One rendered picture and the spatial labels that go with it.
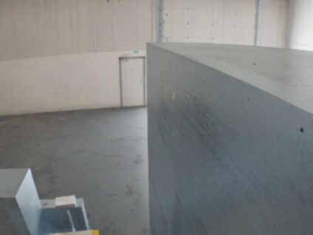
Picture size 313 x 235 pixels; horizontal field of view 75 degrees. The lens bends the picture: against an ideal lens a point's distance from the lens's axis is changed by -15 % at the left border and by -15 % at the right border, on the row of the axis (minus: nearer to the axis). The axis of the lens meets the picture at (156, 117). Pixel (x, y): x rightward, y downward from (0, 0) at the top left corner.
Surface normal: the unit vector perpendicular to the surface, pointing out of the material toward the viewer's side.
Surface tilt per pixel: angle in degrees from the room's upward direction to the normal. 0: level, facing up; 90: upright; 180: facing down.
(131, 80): 90
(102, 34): 90
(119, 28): 90
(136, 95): 90
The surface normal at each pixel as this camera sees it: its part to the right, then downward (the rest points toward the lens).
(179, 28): 0.18, 0.36
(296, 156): -0.98, 0.07
